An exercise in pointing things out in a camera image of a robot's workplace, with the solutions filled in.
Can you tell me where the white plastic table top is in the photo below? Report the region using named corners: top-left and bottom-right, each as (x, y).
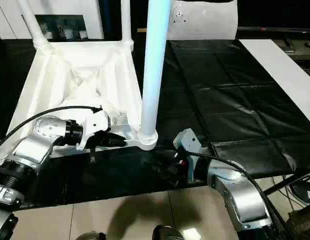
top-left (0, 39), bottom-right (159, 166)

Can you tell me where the black cabinet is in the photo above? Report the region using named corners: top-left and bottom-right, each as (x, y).
top-left (102, 0), bottom-right (148, 41)

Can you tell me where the brown woven object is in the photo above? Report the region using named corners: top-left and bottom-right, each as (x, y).
top-left (286, 204), bottom-right (310, 240)

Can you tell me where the black work mat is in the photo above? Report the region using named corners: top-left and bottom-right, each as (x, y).
top-left (0, 37), bottom-right (310, 210)

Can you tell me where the black bar with red light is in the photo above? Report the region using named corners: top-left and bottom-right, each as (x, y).
top-left (237, 24), bottom-right (310, 35)

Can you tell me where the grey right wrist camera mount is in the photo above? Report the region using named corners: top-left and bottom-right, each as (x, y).
top-left (172, 128), bottom-right (202, 185)

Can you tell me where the white sheet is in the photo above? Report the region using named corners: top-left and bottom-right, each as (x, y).
top-left (238, 38), bottom-right (310, 125)

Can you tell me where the black metal stand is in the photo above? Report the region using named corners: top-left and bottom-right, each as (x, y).
top-left (263, 171), bottom-right (310, 196)

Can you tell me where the white cabinet with glass doors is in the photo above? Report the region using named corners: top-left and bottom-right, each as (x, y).
top-left (0, 0), bottom-right (105, 41)

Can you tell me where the black robot foot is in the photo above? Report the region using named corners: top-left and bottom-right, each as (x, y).
top-left (76, 230), bottom-right (107, 240)

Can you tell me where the black device with white label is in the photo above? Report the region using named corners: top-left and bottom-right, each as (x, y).
top-left (293, 179), bottom-right (310, 206)

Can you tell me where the white chair back panel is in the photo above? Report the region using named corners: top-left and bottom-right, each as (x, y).
top-left (166, 0), bottom-right (240, 41)

